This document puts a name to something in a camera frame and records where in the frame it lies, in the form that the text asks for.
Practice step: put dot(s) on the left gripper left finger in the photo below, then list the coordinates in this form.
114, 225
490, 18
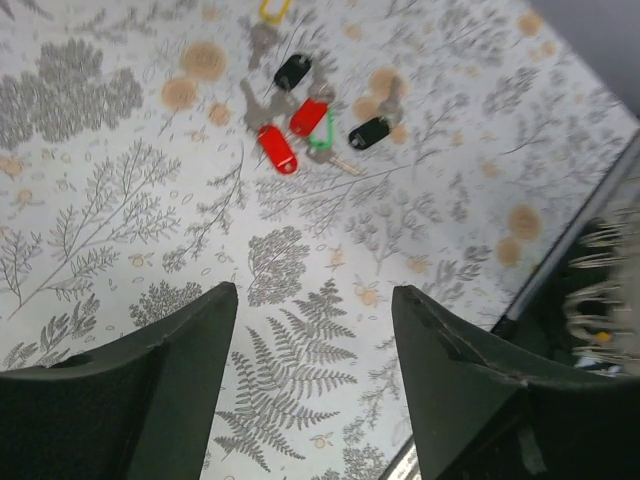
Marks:
139, 407

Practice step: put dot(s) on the yellow tag key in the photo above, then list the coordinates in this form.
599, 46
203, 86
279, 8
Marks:
263, 35

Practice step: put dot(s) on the red tag key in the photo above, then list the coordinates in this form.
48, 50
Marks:
312, 111
260, 120

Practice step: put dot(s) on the green tag key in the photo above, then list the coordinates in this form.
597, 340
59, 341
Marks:
320, 148

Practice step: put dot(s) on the black tag key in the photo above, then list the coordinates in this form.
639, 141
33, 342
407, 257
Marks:
390, 115
289, 75

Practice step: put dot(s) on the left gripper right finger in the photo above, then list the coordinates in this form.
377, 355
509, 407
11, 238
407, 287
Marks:
484, 408

